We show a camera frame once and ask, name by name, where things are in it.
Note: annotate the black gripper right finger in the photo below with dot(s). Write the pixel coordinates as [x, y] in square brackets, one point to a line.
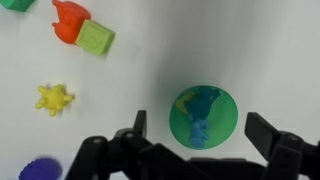
[283, 153]

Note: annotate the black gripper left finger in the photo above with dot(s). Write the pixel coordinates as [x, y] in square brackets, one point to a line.
[100, 156]

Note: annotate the dark teal toy animal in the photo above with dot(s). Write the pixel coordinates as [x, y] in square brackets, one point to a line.
[201, 103]

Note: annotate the green translucent bowl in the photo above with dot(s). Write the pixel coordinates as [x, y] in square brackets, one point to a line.
[224, 116]

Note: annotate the yellow spiky toy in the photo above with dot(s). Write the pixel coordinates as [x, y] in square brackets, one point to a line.
[53, 99]

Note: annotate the light blue toy figure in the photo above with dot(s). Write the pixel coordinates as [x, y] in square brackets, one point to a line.
[198, 133]

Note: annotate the small yellow toy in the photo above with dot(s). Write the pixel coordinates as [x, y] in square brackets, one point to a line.
[182, 103]

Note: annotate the light green block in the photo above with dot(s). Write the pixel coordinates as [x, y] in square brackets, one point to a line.
[95, 37]

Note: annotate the orange toy animal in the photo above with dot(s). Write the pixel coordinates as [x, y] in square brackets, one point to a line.
[68, 21]

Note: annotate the purple spiky ball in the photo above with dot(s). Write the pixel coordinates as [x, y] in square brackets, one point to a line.
[41, 170]

